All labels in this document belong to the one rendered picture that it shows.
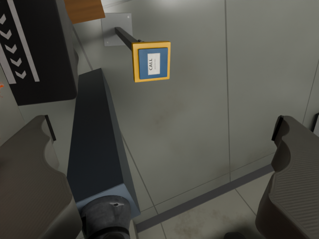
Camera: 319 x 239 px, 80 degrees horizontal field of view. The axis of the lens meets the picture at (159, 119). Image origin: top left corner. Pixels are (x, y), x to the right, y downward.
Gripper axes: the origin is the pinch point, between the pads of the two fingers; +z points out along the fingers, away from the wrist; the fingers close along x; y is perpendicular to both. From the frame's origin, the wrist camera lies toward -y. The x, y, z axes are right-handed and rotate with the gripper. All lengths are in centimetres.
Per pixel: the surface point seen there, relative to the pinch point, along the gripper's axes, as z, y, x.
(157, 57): 54, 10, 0
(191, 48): 165, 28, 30
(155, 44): 56, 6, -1
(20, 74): 44, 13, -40
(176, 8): 160, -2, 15
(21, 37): 45, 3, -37
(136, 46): 54, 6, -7
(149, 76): 53, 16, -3
